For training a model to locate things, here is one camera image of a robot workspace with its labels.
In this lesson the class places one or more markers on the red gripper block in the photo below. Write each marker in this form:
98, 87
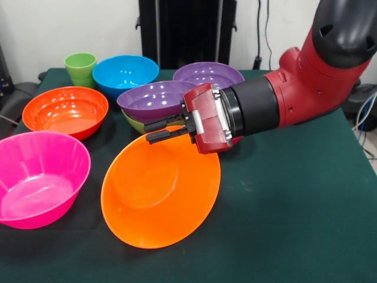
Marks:
206, 118

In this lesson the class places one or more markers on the purple plastic bowl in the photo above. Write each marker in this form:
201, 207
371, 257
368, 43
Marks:
150, 100
206, 73

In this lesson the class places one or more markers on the large orange plastic bowl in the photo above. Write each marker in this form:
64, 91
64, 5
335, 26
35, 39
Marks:
159, 191

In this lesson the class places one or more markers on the green plastic bowl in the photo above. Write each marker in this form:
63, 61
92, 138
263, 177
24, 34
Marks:
134, 123

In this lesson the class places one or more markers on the blue plastic bowl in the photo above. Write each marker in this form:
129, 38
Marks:
123, 73

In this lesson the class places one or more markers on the large red-orange plastic bowl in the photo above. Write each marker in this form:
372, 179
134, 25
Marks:
64, 112

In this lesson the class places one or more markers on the green plastic cup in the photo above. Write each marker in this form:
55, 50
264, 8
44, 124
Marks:
79, 70

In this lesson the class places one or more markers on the large pink plastic bowl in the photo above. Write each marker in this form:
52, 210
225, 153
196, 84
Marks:
41, 179

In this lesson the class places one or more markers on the black chair base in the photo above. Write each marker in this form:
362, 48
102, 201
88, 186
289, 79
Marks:
20, 97
365, 100

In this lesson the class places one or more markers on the dark green tablecloth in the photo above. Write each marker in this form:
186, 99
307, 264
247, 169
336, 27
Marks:
279, 221

